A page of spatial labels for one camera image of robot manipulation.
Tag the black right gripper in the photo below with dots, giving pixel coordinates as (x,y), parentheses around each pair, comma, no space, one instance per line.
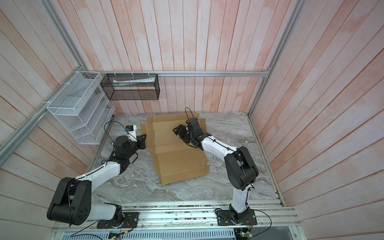
(182,129)

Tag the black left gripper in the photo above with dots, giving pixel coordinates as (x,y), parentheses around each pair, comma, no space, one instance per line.
(141,140)

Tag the brown cardboard box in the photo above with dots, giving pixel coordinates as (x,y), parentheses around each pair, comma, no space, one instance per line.
(173,160)

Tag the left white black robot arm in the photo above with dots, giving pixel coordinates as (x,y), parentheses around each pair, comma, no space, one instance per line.
(72,201)

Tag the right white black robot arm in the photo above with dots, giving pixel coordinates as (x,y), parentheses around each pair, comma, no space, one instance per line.
(240,166)

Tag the white paper in black basket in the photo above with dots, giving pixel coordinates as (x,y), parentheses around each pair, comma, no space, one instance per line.
(134,82)

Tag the left green circuit board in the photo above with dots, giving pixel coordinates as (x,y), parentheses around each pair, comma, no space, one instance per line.
(115,236)

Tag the green circuit board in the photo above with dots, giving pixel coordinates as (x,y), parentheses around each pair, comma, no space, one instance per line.
(241,234)
(115,236)

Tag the right green circuit board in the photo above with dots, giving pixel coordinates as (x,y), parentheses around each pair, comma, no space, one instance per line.
(241,234)

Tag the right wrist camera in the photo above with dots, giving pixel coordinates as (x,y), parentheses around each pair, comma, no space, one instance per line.
(193,126)

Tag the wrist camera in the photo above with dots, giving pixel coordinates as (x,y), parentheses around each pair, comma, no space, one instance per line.
(193,126)
(131,131)

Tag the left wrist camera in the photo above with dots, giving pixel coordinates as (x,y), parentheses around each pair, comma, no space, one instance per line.
(131,131)

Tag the black wire mesh basket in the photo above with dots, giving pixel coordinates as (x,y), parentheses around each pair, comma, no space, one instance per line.
(130,93)

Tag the white wire mesh shelf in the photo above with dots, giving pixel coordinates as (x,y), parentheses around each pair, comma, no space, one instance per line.
(81,109)

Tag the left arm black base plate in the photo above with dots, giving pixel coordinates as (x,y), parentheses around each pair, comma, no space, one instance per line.
(121,220)

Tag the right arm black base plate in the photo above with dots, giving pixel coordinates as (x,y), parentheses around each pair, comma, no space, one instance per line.
(232,218)

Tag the white slotted cable duct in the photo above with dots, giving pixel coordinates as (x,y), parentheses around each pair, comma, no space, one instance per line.
(185,234)

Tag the aluminium mounting rail frame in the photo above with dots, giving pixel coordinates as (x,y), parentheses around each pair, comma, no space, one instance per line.
(201,215)

